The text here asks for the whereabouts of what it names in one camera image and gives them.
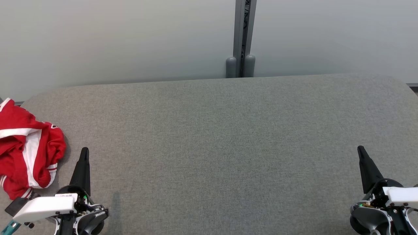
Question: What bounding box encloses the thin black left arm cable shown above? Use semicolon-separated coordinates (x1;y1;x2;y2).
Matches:
54;185;90;199

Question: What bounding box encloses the teal left camera connector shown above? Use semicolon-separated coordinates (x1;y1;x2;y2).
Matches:
2;220;22;235

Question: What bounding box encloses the black partition post cable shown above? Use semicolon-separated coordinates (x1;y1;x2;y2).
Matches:
242;0;251;77

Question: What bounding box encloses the grey cylinder post foot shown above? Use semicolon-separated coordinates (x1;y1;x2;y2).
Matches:
245;55;256;78
226;57;237;78

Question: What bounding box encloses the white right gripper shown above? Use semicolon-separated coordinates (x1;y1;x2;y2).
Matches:
357;146;418;209

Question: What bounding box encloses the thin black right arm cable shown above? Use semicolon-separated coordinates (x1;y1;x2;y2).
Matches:
372;179;405;203

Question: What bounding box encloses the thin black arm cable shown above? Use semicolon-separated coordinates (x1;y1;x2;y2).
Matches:
372;179;405;203
54;185;90;199

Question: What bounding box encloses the red and white garment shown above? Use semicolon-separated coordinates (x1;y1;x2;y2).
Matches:
0;98;67;200

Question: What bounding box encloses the grey partition post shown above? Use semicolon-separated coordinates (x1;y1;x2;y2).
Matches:
233;0;257;78

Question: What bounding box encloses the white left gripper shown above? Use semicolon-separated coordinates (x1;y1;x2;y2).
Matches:
12;147;91;225

